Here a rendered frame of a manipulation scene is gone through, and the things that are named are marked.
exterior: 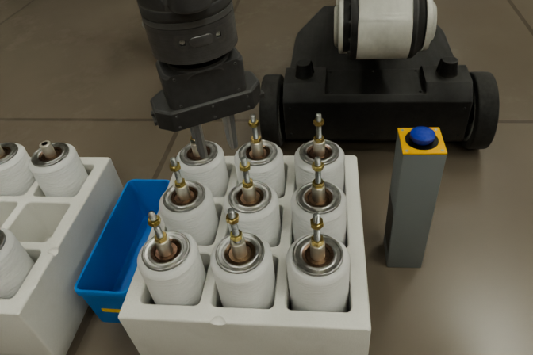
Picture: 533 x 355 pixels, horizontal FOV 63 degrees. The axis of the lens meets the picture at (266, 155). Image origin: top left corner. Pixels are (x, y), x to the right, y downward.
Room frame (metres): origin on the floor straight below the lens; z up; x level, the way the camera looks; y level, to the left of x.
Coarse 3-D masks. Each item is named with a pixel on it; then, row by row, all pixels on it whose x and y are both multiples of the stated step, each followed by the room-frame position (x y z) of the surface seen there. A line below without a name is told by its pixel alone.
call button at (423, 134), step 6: (420, 126) 0.57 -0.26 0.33; (414, 132) 0.56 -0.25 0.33; (420, 132) 0.55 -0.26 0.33; (426, 132) 0.55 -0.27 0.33; (432, 132) 0.55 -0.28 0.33; (414, 138) 0.54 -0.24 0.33; (420, 138) 0.54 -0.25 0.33; (426, 138) 0.54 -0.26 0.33; (432, 138) 0.54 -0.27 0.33; (420, 144) 0.54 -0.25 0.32; (426, 144) 0.54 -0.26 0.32
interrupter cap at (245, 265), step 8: (224, 240) 0.44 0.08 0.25; (248, 240) 0.44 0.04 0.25; (256, 240) 0.43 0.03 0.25; (224, 248) 0.43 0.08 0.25; (248, 248) 0.42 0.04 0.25; (256, 248) 0.42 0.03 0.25; (216, 256) 0.41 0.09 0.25; (224, 256) 0.41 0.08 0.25; (232, 256) 0.41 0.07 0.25; (248, 256) 0.41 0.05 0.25; (256, 256) 0.40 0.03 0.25; (224, 264) 0.40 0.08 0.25; (232, 264) 0.40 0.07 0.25; (240, 264) 0.39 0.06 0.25; (248, 264) 0.39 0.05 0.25; (256, 264) 0.39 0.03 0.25; (232, 272) 0.38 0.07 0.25; (240, 272) 0.38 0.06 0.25
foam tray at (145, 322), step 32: (288, 160) 0.70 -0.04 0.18; (352, 160) 0.67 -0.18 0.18; (288, 192) 0.60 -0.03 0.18; (352, 192) 0.58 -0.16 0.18; (160, 224) 0.56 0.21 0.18; (224, 224) 0.54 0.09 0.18; (288, 224) 0.52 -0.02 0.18; (352, 224) 0.50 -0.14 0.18; (352, 256) 0.44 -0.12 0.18; (128, 288) 0.43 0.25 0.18; (288, 288) 0.41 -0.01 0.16; (352, 288) 0.38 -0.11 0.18; (128, 320) 0.37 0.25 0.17; (160, 320) 0.36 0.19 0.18; (192, 320) 0.36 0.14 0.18; (224, 320) 0.35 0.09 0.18; (256, 320) 0.34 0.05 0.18; (288, 320) 0.34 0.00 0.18; (320, 320) 0.33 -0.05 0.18; (352, 320) 0.32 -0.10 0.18; (160, 352) 0.37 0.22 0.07; (192, 352) 0.36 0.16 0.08; (224, 352) 0.35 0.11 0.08; (256, 352) 0.34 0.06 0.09; (288, 352) 0.33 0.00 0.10; (320, 352) 0.32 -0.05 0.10; (352, 352) 0.31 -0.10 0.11
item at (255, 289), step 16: (224, 272) 0.39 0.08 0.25; (256, 272) 0.38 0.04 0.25; (272, 272) 0.40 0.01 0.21; (224, 288) 0.38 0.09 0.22; (240, 288) 0.37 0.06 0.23; (256, 288) 0.37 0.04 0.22; (272, 288) 0.39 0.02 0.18; (224, 304) 0.39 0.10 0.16; (240, 304) 0.37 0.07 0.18; (256, 304) 0.37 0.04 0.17; (272, 304) 0.39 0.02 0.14
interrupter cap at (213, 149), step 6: (210, 144) 0.69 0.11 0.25; (186, 150) 0.68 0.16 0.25; (210, 150) 0.67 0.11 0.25; (216, 150) 0.67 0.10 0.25; (180, 156) 0.66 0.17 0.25; (186, 156) 0.66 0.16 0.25; (192, 156) 0.66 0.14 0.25; (210, 156) 0.65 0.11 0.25; (186, 162) 0.64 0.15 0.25; (192, 162) 0.64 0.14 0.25; (198, 162) 0.64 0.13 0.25; (204, 162) 0.64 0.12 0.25
